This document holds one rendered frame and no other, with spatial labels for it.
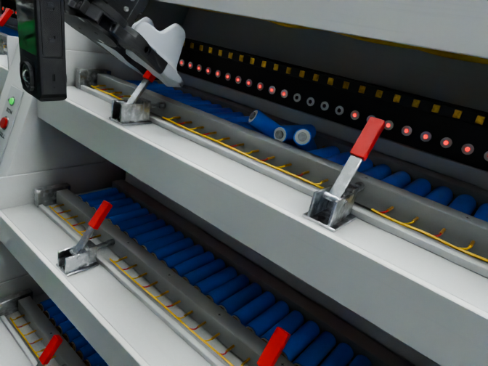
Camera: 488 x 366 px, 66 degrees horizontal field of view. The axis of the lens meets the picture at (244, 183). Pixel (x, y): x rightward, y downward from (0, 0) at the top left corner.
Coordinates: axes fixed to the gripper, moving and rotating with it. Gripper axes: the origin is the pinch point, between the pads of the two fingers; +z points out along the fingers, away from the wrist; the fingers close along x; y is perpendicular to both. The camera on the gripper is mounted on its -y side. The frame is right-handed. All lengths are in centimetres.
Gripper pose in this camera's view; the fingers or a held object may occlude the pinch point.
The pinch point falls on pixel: (163, 80)
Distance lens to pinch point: 48.0
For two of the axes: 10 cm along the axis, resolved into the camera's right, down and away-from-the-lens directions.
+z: 4.6, 3.0, 8.4
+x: -7.5, -3.8, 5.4
